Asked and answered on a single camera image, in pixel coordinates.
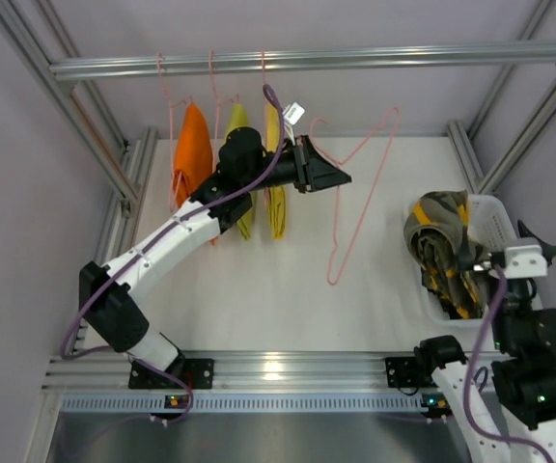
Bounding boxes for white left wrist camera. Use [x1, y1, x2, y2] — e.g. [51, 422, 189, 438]
[282, 101, 306, 145]

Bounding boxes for camouflage trousers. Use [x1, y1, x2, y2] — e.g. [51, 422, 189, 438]
[403, 190, 487, 320]

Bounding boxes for white plastic basket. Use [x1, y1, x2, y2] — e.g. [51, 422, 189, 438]
[405, 194, 516, 328]

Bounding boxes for aluminium frame post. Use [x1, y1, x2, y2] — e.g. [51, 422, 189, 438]
[0, 1, 146, 217]
[431, 1, 556, 189]

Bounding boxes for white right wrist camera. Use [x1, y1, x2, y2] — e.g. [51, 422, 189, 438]
[487, 238, 548, 280]

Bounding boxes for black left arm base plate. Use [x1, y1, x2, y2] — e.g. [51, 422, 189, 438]
[128, 358, 214, 390]

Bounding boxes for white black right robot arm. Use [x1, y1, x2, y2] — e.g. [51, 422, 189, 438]
[414, 221, 556, 462]

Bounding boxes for grey slotted cable duct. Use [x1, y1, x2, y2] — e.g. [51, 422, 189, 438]
[61, 393, 425, 414]

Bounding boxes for aluminium left frame post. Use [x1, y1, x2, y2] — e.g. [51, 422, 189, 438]
[0, 1, 146, 217]

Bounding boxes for aluminium right frame post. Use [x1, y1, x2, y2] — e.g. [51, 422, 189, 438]
[431, 1, 556, 189]

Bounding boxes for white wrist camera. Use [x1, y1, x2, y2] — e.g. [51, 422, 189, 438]
[487, 238, 548, 280]
[282, 101, 306, 145]

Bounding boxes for aluminium hanging rail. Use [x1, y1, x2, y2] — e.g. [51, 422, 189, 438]
[49, 40, 556, 82]

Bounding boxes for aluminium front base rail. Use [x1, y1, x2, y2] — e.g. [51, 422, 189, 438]
[41, 349, 506, 392]

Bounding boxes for olive green trousers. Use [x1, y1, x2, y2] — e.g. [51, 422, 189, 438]
[224, 102, 257, 241]

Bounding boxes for yellow trousers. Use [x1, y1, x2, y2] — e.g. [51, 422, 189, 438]
[265, 103, 287, 240]

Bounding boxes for orange trousers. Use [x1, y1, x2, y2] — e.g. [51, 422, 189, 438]
[171, 103, 220, 247]

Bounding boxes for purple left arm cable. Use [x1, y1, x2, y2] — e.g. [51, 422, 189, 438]
[59, 83, 303, 426]

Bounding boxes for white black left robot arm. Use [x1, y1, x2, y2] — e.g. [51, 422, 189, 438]
[79, 126, 351, 376]

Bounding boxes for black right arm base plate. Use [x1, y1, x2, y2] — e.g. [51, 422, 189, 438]
[384, 356, 428, 390]

